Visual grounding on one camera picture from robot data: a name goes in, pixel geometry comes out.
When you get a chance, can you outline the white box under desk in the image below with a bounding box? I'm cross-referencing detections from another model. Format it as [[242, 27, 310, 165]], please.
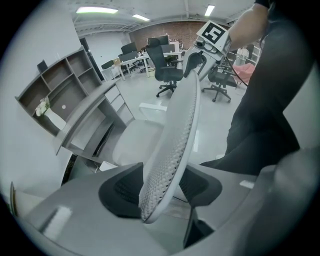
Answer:
[[98, 160, 119, 173]]

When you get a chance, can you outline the grey cubby shelf unit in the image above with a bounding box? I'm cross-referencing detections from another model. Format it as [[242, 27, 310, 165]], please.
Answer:
[[14, 45, 104, 137]]

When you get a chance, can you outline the white vase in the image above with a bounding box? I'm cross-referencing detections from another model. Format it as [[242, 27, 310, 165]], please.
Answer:
[[43, 107, 67, 131]]

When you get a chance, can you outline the small black box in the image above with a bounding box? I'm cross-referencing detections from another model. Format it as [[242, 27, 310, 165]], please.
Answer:
[[36, 59, 49, 74]]

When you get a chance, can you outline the black low-back office chair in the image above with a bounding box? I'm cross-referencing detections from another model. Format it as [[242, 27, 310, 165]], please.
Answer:
[[201, 64, 239, 104]]

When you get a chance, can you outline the person's body in black clothing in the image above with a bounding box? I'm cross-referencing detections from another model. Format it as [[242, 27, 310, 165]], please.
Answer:
[[199, 0, 316, 176]]

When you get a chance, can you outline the pink seat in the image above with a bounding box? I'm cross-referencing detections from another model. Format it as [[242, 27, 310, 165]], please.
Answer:
[[232, 63, 256, 84]]

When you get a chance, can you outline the white flower bouquet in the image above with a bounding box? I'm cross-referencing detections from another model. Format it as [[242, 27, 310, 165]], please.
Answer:
[[34, 96, 52, 118]]

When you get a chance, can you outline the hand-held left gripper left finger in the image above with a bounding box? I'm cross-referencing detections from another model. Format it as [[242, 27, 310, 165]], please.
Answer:
[[23, 161, 172, 256]]

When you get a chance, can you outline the grey desk with drawers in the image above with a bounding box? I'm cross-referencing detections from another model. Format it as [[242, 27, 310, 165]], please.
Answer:
[[53, 79, 136, 165]]

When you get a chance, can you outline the black computer monitor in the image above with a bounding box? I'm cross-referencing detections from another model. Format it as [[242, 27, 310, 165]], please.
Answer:
[[120, 41, 138, 56]]

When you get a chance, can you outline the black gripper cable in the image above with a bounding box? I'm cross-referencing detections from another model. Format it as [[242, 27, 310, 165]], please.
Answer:
[[224, 55, 250, 88]]

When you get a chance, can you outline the row of white office desks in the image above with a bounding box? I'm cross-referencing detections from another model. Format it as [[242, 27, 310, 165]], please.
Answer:
[[100, 48, 187, 82]]

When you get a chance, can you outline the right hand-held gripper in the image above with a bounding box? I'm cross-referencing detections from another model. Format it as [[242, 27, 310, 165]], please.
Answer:
[[183, 20, 233, 82]]

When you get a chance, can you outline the person's right forearm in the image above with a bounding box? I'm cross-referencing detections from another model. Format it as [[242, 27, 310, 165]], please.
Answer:
[[228, 1, 270, 53]]

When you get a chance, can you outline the black high-back office chair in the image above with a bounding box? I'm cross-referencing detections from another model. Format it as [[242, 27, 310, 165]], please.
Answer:
[[145, 38, 185, 99]]

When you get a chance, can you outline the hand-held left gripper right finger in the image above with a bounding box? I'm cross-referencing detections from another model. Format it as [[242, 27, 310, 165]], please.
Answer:
[[177, 162, 259, 249]]

